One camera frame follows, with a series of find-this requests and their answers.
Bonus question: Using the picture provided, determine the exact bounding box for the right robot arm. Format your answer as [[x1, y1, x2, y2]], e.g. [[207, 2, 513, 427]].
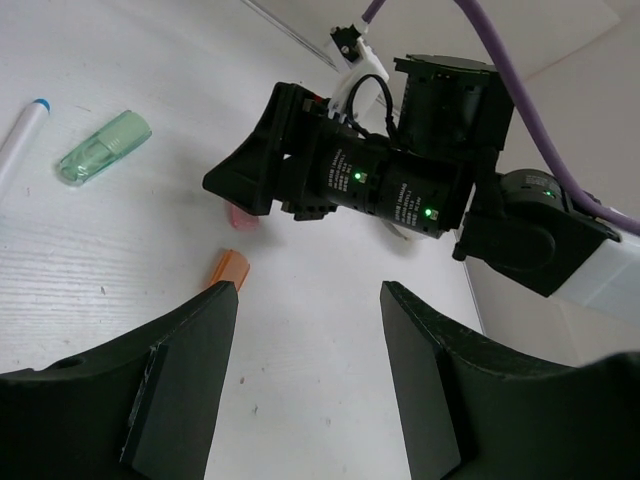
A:
[[203, 55, 623, 297]]

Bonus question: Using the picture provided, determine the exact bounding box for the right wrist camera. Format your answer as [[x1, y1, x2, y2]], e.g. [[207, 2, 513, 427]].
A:
[[325, 21, 389, 123]]

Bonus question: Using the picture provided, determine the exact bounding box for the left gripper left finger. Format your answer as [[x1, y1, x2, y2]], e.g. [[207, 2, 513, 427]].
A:
[[1, 282, 238, 479]]

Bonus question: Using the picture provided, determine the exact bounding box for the pink translucent highlighter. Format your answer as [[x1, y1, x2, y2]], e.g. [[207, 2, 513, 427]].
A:
[[227, 203, 260, 232]]

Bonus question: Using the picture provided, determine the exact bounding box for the orange translucent highlighter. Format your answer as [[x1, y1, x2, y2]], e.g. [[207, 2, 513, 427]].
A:
[[207, 249, 250, 292]]

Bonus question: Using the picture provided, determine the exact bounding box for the blue capped white marker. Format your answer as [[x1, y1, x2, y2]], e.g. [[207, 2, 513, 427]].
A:
[[1, 98, 51, 198]]

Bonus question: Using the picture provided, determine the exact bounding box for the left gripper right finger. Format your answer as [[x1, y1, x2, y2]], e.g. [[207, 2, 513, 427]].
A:
[[380, 281, 639, 479]]

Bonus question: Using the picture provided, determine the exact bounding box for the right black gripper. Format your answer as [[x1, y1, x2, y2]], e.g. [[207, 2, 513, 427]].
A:
[[202, 55, 514, 238]]

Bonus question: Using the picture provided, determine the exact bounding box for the green translucent highlighter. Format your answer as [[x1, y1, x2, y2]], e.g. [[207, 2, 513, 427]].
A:
[[57, 110, 152, 185]]

